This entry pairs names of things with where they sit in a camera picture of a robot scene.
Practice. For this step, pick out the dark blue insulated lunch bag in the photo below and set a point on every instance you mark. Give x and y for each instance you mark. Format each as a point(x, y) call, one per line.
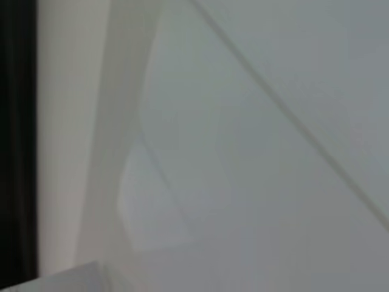
point(16, 137)

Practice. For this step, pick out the clear plastic lunch box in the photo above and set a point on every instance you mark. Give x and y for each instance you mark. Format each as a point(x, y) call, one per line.
point(158, 207)

